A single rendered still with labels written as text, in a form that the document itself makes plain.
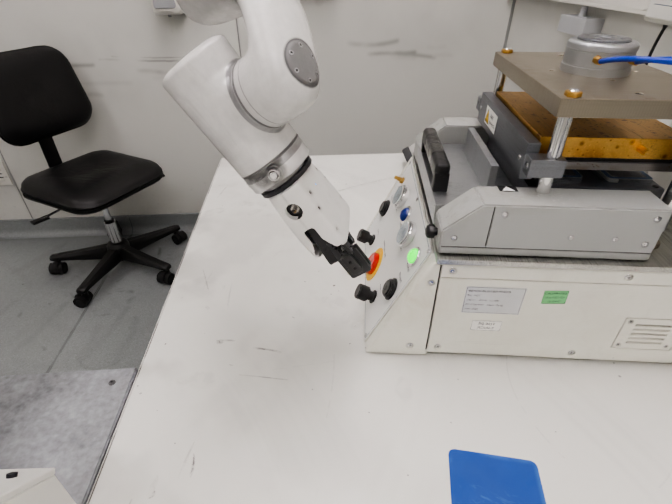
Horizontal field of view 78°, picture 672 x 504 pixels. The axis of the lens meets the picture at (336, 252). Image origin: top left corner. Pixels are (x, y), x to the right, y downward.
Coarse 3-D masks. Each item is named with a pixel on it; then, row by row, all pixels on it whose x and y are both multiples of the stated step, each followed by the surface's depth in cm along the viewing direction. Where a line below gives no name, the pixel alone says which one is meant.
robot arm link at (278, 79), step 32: (192, 0) 46; (224, 0) 44; (256, 0) 38; (288, 0) 40; (256, 32) 38; (288, 32) 39; (256, 64) 38; (288, 64) 38; (256, 96) 40; (288, 96) 39
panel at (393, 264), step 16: (416, 192) 67; (400, 208) 71; (416, 208) 64; (384, 224) 77; (400, 224) 68; (416, 224) 61; (384, 240) 73; (416, 240) 59; (368, 256) 78; (384, 256) 69; (400, 256) 62; (416, 256) 56; (384, 272) 66; (400, 272) 60; (416, 272) 55; (400, 288) 57; (368, 304) 67; (384, 304) 61; (368, 320) 64; (368, 336) 62
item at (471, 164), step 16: (448, 144) 71; (464, 144) 71; (480, 144) 59; (448, 160) 65; (464, 160) 65; (480, 160) 58; (432, 176) 60; (464, 176) 60; (480, 176) 58; (496, 176) 60; (432, 192) 56; (448, 192) 56; (464, 192) 56; (432, 208) 55
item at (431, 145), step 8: (432, 128) 65; (424, 136) 64; (432, 136) 62; (424, 144) 64; (432, 144) 60; (440, 144) 60; (424, 152) 67; (432, 152) 58; (440, 152) 57; (432, 160) 57; (440, 160) 55; (432, 168) 56; (440, 168) 54; (448, 168) 54; (440, 176) 55; (448, 176) 55; (432, 184) 56; (440, 184) 55
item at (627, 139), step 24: (504, 96) 62; (528, 96) 62; (528, 120) 53; (552, 120) 53; (576, 120) 53; (600, 120) 53; (624, 120) 53; (648, 120) 53; (576, 144) 48; (600, 144) 48; (624, 144) 48; (648, 144) 48; (576, 168) 50; (600, 168) 50; (624, 168) 50; (648, 168) 49
